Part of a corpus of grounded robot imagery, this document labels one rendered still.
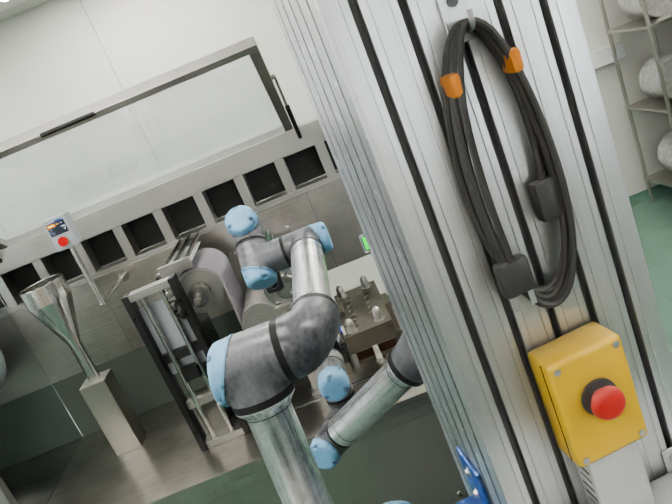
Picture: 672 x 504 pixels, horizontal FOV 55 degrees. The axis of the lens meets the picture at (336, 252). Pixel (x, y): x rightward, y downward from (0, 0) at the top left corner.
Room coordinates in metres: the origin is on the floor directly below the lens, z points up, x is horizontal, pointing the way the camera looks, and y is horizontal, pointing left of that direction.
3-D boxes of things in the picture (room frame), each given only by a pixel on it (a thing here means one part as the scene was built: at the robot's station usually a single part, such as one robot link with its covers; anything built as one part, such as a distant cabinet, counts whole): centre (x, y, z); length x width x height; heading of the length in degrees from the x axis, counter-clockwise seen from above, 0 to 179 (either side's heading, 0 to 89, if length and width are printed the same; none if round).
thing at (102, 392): (2.04, 0.90, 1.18); 0.14 x 0.14 x 0.57
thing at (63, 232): (1.95, 0.73, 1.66); 0.07 x 0.07 x 0.10; 88
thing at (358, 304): (2.07, 0.00, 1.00); 0.40 x 0.16 x 0.06; 179
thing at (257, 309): (2.04, 0.30, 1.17); 0.26 x 0.12 x 0.12; 179
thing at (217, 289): (2.05, 0.43, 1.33); 0.25 x 0.14 x 0.14; 179
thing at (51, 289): (2.04, 0.90, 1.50); 0.14 x 0.14 x 0.06
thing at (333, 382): (1.48, 0.13, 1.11); 0.11 x 0.08 x 0.09; 179
